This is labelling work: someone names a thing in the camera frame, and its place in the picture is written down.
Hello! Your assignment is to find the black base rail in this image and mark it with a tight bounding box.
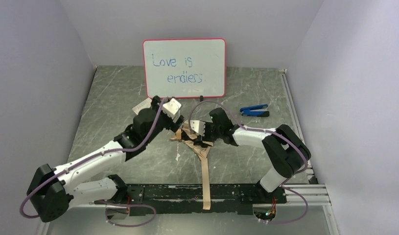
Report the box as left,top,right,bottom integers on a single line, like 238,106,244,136
109,184,287,215

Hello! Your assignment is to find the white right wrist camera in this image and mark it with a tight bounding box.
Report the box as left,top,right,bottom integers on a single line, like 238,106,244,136
189,120,206,136

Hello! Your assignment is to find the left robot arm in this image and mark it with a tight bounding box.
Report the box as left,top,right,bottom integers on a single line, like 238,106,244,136
19,96,184,222

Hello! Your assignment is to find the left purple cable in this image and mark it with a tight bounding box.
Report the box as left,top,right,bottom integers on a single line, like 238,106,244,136
20,97,169,228

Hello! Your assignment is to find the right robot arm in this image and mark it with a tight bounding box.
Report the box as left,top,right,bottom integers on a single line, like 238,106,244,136
188,108,311,192

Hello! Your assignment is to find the white and green box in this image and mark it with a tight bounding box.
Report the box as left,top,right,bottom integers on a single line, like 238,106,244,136
132,97,152,115

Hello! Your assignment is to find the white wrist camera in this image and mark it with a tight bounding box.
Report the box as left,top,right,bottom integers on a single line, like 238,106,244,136
163,98,182,123
189,120,206,136

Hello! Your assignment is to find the beige and black umbrella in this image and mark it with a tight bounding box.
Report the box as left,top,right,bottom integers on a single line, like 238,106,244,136
170,121,213,211

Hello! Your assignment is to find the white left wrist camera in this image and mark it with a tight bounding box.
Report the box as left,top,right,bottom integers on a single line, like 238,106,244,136
163,98,182,123

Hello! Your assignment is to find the red framed whiteboard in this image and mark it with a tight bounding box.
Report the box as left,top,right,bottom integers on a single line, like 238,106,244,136
142,38,227,98

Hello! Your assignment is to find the aluminium frame rail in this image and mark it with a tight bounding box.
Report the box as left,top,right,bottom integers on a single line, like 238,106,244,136
37,184,339,235

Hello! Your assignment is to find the blue and black stapler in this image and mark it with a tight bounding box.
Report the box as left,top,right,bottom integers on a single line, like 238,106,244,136
239,104,270,118

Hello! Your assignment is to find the purple cable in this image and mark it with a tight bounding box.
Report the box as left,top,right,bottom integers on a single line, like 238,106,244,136
188,100,309,225
20,97,169,228

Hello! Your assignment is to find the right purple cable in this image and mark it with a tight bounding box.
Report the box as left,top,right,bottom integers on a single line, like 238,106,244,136
188,100,309,225

